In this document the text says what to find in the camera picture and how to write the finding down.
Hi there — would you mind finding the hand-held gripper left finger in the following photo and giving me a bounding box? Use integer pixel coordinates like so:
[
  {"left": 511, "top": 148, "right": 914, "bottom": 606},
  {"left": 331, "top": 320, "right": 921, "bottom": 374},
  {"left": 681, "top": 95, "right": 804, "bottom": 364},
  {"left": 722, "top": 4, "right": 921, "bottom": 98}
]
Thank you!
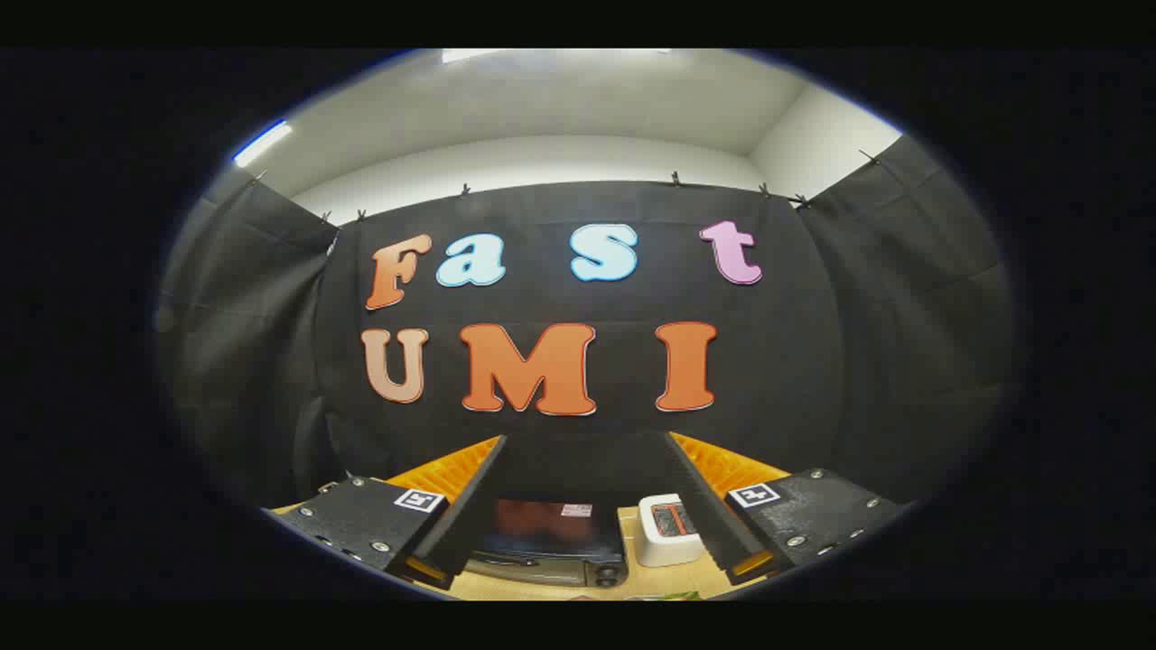
[{"left": 262, "top": 435, "right": 508, "bottom": 592}]

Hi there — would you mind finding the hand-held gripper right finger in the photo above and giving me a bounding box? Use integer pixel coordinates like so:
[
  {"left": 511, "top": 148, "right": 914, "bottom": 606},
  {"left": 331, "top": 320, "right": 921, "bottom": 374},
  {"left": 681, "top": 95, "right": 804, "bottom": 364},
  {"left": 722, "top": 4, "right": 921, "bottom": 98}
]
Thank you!
[{"left": 664, "top": 432, "right": 913, "bottom": 588}]

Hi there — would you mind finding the black toaster oven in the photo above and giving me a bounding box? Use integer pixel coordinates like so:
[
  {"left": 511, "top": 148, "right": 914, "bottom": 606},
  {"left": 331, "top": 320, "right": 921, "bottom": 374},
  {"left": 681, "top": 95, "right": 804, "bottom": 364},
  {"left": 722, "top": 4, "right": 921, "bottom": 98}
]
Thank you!
[{"left": 465, "top": 495, "right": 630, "bottom": 589}]

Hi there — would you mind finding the white pop-up toaster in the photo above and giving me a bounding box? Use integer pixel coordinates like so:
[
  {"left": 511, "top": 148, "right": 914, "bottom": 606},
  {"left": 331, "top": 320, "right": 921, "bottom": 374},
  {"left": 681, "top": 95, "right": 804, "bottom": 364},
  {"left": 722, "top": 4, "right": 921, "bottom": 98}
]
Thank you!
[{"left": 638, "top": 493, "right": 707, "bottom": 568}]

